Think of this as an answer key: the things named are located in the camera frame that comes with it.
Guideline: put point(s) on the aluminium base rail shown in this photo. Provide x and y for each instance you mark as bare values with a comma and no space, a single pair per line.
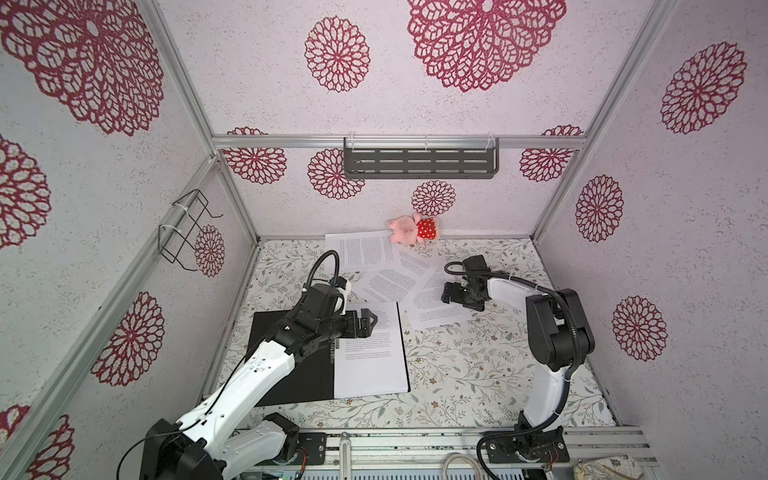
427,448

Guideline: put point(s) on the pink plush pig toy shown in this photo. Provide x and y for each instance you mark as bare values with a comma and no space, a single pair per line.
413,229

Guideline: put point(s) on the black wire wall rack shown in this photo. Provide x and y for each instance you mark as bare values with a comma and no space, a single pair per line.
192,242

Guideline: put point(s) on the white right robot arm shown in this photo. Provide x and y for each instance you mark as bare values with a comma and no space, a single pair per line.
558,334

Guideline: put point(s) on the white printed paper sheet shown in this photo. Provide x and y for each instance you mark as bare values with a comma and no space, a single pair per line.
398,282
366,251
375,365
425,308

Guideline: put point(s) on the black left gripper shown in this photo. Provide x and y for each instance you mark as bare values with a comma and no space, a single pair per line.
365,327

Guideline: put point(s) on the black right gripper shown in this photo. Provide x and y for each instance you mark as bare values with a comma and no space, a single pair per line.
454,297

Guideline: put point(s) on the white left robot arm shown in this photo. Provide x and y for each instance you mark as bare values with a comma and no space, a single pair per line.
234,408

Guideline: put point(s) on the grey slotted wall shelf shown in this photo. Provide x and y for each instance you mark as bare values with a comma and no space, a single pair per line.
424,163

